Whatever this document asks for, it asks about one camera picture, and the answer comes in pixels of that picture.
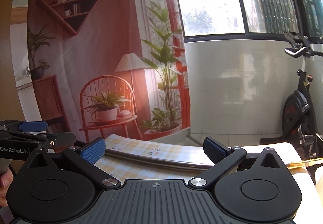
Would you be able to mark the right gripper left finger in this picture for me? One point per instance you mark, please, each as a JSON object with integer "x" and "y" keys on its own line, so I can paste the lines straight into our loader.
{"x": 81, "y": 160}

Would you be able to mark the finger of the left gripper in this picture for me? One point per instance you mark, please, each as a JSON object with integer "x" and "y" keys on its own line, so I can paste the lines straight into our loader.
{"x": 47, "y": 140}
{"x": 24, "y": 126}

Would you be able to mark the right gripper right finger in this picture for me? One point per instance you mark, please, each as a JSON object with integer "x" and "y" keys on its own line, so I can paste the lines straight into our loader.
{"x": 225, "y": 159}

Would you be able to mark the person left hand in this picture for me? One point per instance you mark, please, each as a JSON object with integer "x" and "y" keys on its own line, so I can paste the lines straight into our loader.
{"x": 6, "y": 180}

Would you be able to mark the plaid floral tablecloth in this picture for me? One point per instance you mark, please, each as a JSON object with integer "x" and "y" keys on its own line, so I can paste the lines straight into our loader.
{"x": 123, "y": 169}

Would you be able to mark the long metal pole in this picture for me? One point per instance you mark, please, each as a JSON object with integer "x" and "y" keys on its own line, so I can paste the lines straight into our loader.
{"x": 193, "y": 166}

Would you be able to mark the black exercise bike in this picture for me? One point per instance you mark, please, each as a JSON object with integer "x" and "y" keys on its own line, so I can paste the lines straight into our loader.
{"x": 299, "y": 126}

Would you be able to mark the printed room backdrop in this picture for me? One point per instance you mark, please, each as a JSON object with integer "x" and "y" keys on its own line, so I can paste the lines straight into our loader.
{"x": 103, "y": 67}

